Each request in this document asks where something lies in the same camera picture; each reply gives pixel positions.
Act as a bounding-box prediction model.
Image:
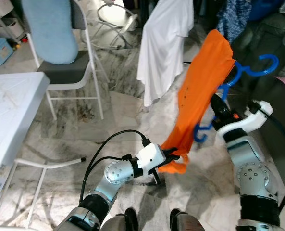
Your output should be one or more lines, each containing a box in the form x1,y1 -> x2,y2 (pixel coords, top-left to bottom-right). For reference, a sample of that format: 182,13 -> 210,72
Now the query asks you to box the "blue plaid garment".
217,0 -> 252,44

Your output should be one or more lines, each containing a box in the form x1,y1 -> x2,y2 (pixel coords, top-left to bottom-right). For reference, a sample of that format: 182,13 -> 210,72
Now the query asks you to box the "white folding metal frame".
95,0 -> 139,49

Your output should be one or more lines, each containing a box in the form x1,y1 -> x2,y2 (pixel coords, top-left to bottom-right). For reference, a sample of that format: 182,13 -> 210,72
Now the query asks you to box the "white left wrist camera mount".
133,143 -> 166,175

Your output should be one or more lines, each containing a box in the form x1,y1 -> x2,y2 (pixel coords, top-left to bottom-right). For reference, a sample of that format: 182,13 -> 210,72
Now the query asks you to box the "robot leg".
170,208 -> 208,231
100,207 -> 139,231

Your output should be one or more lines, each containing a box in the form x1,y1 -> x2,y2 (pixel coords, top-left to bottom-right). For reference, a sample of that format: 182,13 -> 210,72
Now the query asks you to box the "white tubular floor rack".
0,156 -> 87,228

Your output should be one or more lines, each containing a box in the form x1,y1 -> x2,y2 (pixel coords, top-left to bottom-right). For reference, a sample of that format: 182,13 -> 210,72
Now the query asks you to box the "dark blue garment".
250,0 -> 285,20

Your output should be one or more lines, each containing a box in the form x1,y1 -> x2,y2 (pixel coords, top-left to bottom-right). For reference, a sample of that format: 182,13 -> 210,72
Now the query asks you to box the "blue plastic hanger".
193,53 -> 280,144

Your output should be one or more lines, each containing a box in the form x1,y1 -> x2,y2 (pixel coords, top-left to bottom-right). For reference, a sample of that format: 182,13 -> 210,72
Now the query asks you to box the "white folding chair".
21,0 -> 104,121

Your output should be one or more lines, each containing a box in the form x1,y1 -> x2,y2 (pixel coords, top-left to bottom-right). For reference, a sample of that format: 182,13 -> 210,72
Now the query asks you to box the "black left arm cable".
79,129 -> 152,205

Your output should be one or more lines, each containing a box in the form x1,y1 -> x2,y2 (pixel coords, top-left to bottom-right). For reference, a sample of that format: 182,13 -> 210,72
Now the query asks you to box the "orange shirt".
158,29 -> 235,175

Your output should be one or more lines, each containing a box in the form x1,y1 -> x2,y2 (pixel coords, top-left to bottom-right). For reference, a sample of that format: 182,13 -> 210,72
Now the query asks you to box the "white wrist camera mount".
214,100 -> 274,141
133,143 -> 166,175

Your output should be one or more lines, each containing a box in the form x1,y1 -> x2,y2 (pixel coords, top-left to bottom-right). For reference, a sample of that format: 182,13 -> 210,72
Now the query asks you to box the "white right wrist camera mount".
214,100 -> 274,141

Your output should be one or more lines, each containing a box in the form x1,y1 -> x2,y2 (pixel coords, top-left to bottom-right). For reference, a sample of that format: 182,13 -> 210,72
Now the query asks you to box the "robot right leg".
170,208 -> 208,231

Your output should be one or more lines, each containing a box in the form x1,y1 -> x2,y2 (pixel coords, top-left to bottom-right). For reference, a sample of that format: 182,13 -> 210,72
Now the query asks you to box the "pale blue-white table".
0,71 -> 51,188

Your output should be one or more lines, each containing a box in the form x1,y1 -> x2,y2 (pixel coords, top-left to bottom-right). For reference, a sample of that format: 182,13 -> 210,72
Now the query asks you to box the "light blue cushion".
21,0 -> 79,65

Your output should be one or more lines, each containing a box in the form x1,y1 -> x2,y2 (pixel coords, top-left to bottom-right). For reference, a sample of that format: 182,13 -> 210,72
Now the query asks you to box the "white hanging garment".
136,0 -> 195,107

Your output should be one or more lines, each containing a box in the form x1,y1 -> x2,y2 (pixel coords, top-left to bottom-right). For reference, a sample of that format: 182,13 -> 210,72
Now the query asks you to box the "white shelf unit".
0,0 -> 25,46

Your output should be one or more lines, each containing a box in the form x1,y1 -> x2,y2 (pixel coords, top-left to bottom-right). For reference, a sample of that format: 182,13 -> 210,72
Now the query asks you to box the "robot left leg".
100,207 -> 139,231

